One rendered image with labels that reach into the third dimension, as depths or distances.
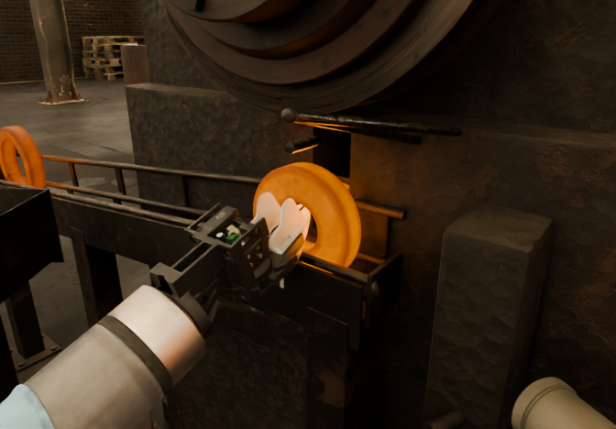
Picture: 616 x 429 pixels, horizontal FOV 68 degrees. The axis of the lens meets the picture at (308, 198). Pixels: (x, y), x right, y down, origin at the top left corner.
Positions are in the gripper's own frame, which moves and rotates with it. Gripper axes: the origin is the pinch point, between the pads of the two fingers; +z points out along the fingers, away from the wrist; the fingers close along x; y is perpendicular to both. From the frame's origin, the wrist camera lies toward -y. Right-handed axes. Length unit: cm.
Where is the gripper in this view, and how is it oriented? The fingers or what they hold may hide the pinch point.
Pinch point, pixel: (302, 215)
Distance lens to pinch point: 57.8
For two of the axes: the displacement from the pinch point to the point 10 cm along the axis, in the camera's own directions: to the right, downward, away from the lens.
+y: -1.9, -8.1, -5.6
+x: -7.9, -2.1, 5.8
